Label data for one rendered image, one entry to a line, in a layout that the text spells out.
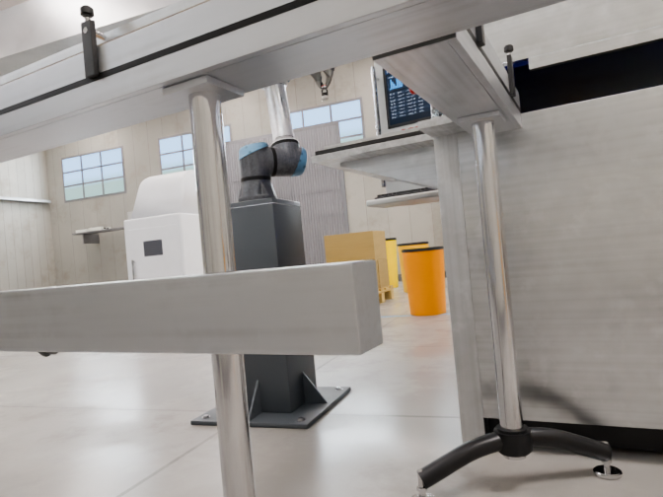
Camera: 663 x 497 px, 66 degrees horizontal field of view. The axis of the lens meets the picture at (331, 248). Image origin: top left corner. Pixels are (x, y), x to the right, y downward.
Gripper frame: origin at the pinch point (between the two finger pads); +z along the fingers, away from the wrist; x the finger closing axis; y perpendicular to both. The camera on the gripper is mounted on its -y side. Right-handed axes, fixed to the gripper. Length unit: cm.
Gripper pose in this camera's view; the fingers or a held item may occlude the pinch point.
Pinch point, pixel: (325, 84)
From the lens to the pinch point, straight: 178.2
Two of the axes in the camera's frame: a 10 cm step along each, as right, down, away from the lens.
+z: 1.0, 10.0, -0.2
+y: -4.6, 0.3, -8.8
